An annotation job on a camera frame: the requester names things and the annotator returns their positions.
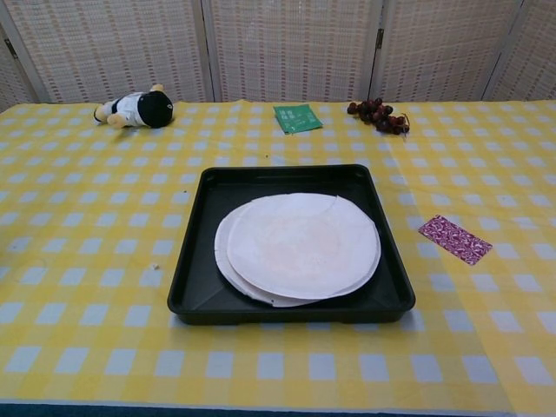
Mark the white paper plate notched rim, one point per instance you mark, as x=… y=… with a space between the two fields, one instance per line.
x=304 y=245

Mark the black square plastic tray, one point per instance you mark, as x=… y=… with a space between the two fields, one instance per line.
x=200 y=278

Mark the green sachet packet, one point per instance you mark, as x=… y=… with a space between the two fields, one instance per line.
x=297 y=118

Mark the beige woven folding screen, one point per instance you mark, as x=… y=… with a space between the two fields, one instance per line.
x=291 y=48

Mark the purple patterned packet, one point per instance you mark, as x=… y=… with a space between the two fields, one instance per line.
x=456 y=240

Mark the white paper plate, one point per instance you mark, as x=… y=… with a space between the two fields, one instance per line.
x=222 y=256

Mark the plush doll black head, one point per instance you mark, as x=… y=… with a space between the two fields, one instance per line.
x=152 y=108

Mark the dark red grape bunch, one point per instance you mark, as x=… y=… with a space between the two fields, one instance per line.
x=373 y=114

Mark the yellow white checked tablecloth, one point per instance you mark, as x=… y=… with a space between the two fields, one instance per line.
x=87 y=195

